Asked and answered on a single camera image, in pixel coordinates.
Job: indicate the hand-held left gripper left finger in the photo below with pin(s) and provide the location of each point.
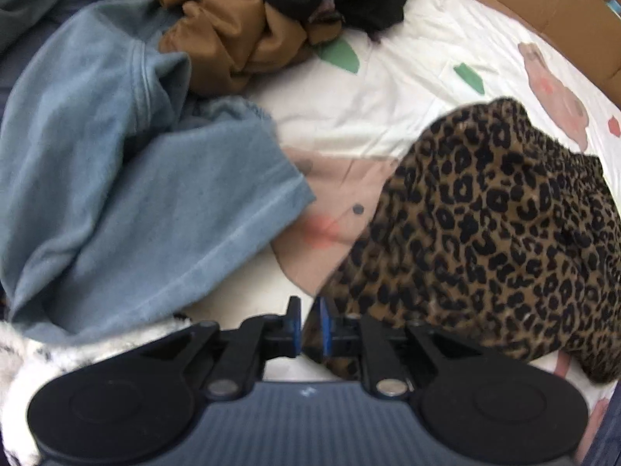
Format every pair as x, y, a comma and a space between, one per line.
292, 332

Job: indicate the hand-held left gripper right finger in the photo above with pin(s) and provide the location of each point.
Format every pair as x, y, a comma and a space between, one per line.
324, 332

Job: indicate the leopard print garment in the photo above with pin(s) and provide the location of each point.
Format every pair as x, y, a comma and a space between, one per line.
485, 233

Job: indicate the light blue garment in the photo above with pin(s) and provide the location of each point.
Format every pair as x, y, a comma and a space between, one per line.
97, 179

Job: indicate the white printed blanket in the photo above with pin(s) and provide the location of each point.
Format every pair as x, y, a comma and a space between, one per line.
412, 82

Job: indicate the white fluffy cloth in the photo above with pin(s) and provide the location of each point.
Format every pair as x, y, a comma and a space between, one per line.
24, 364

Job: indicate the dark blue cloth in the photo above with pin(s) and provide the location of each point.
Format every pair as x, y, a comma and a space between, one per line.
606, 437

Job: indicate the brown garment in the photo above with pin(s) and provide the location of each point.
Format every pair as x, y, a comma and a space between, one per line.
233, 34

